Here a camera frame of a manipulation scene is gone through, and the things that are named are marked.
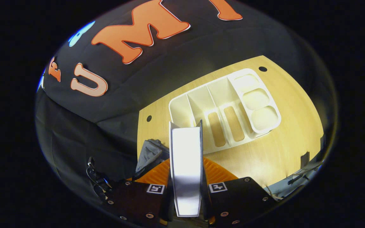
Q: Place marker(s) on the grey portrait cover book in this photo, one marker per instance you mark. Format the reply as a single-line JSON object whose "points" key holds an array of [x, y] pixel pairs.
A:
{"points": [[185, 167]]}

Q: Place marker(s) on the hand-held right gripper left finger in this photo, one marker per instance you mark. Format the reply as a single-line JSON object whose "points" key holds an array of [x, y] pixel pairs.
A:
{"points": [[138, 202]]}

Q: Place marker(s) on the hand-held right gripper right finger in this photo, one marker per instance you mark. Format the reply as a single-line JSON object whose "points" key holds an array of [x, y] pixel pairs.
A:
{"points": [[236, 199]]}

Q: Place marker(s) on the white bookshelf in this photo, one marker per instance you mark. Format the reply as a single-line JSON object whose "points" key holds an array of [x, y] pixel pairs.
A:
{"points": [[201, 104]]}

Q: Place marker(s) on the grey schoolbag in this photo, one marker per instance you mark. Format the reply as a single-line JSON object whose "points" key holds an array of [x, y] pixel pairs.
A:
{"points": [[149, 153]]}

